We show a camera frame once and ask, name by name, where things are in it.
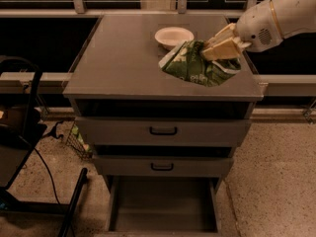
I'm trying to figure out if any black top drawer handle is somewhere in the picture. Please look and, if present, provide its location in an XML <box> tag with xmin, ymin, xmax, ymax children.
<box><xmin>149</xmin><ymin>126</ymin><xmax>178</xmax><ymax>136</ymax></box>

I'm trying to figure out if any grey top drawer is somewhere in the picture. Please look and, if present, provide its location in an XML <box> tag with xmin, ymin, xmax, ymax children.
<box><xmin>76</xmin><ymin>100</ymin><xmax>252</xmax><ymax>147</ymax></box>

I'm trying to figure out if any grey bottom drawer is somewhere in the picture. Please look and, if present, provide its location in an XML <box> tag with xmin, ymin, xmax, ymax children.
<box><xmin>106</xmin><ymin>177</ymin><xmax>221</xmax><ymax>237</ymax></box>

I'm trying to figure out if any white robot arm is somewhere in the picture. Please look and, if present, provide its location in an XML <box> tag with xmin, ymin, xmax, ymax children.
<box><xmin>201</xmin><ymin>0</ymin><xmax>316</xmax><ymax>60</ymax></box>

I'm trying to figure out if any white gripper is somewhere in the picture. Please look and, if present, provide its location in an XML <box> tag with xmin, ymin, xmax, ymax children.
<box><xmin>200</xmin><ymin>0</ymin><xmax>283</xmax><ymax>60</ymax></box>

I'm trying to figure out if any black drawer handle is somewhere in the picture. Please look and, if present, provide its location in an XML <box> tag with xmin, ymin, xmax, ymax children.
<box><xmin>150</xmin><ymin>163</ymin><xmax>174</xmax><ymax>172</ymax></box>
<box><xmin>149</xmin><ymin>126</ymin><xmax>178</xmax><ymax>136</ymax></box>

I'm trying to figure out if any wire basket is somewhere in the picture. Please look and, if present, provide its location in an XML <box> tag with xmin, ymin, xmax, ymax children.
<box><xmin>66</xmin><ymin>123</ymin><xmax>93</xmax><ymax>161</ymax></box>

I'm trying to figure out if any grey middle drawer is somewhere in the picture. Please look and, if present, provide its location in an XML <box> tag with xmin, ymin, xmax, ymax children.
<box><xmin>93</xmin><ymin>146</ymin><xmax>233</xmax><ymax>178</ymax></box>

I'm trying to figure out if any black middle drawer handle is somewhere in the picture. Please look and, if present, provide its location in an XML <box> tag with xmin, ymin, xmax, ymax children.
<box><xmin>150</xmin><ymin>163</ymin><xmax>174</xmax><ymax>172</ymax></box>

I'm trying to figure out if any green jalapeno chip bag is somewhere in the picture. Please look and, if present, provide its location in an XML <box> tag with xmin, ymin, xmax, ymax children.
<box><xmin>158</xmin><ymin>40</ymin><xmax>241</xmax><ymax>87</ymax></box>

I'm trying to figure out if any black cable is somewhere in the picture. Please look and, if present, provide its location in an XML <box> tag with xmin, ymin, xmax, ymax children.
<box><xmin>33</xmin><ymin>120</ymin><xmax>77</xmax><ymax>237</ymax></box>

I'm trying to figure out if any white bowl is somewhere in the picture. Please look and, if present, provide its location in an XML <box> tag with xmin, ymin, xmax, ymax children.
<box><xmin>155</xmin><ymin>27</ymin><xmax>195</xmax><ymax>50</ymax></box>

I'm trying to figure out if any black chair frame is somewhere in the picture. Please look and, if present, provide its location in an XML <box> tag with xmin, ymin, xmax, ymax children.
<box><xmin>0</xmin><ymin>55</ymin><xmax>88</xmax><ymax>237</ymax></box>

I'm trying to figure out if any grey drawer cabinet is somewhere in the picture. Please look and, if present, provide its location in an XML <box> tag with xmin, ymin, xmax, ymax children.
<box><xmin>62</xmin><ymin>14</ymin><xmax>265</xmax><ymax>193</ymax></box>

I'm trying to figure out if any grey drawer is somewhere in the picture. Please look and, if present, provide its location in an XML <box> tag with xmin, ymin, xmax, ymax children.
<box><xmin>93</xmin><ymin>146</ymin><xmax>233</xmax><ymax>178</ymax></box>
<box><xmin>76</xmin><ymin>100</ymin><xmax>252</xmax><ymax>147</ymax></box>
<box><xmin>106</xmin><ymin>177</ymin><xmax>221</xmax><ymax>237</ymax></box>

